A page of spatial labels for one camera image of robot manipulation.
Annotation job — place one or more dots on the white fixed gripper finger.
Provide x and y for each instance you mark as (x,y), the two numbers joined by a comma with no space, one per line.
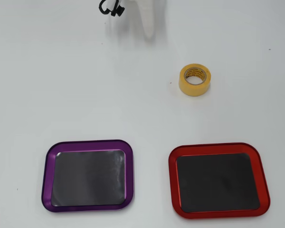
(147,23)

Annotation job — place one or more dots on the yellow masking tape roll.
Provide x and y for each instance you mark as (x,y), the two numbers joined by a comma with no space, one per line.
(195,89)

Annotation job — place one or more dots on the red metal dish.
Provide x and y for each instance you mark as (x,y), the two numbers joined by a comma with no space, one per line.
(173,156)

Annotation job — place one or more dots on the purple metal dish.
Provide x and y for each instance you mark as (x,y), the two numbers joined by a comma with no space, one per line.
(50,154)

